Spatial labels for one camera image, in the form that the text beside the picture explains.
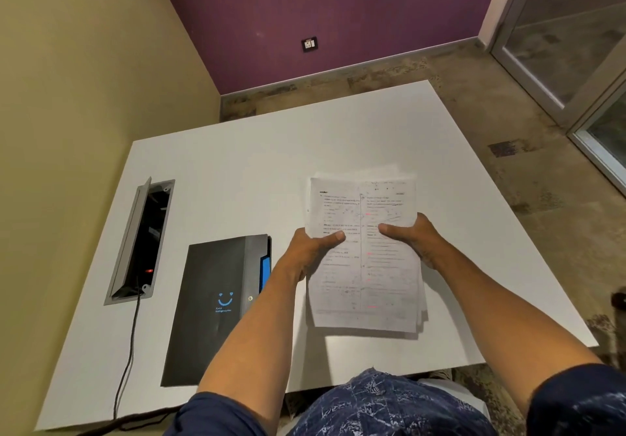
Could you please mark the person's left hand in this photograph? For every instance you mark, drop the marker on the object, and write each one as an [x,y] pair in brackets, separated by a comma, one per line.
[302,255]

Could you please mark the person's right hand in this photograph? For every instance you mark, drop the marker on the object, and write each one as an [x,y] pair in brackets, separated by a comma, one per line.
[420,242]

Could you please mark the person's left thumb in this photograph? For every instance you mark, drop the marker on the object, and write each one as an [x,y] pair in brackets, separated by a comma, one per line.
[328,240]

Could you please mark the person's right thumb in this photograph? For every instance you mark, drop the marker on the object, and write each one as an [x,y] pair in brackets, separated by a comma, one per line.
[394,231]

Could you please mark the stack of printed paper sheets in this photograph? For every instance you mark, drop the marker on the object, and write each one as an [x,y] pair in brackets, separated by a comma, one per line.
[364,264]

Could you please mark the person's left forearm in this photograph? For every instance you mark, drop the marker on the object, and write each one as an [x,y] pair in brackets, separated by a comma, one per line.
[259,338]

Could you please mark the person's right forearm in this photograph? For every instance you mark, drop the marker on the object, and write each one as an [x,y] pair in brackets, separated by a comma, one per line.
[503,323]

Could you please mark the black document scanner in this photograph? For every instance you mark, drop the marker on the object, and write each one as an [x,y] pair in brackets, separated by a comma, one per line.
[215,308]

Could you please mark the person's blue patterned shirt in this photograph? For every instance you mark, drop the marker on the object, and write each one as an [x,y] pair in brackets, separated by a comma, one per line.
[391,406]

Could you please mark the black wall socket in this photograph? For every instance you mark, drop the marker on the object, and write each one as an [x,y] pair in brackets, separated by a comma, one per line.
[309,44]

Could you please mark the glass door with white frame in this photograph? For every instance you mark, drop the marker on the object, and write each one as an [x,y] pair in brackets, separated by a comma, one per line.
[567,59]

